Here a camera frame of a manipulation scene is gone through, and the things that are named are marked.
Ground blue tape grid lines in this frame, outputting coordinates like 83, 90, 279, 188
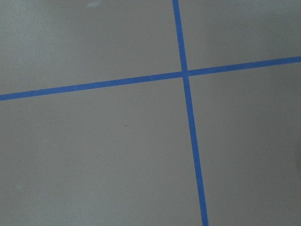
0, 0, 301, 226

